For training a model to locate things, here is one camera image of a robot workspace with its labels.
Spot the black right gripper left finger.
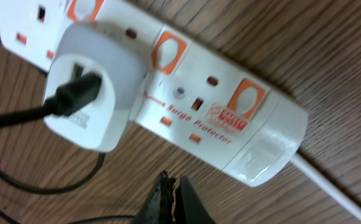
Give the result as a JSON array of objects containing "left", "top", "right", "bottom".
[{"left": 131, "top": 170, "right": 176, "bottom": 224}]

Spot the black USB charging cable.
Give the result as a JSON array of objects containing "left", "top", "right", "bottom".
[{"left": 0, "top": 26, "right": 138, "bottom": 224}]

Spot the white charger adapter plug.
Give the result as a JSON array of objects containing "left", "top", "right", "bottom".
[{"left": 44, "top": 22, "right": 151, "bottom": 152}]

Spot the white power strip cord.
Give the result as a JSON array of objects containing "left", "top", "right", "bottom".
[{"left": 291, "top": 152, "right": 361, "bottom": 224}]

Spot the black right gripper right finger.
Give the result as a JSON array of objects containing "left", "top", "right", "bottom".
[{"left": 174, "top": 176, "right": 216, "bottom": 224}]

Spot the white power strip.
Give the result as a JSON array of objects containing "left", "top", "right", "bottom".
[{"left": 0, "top": 0, "right": 307, "bottom": 187}]

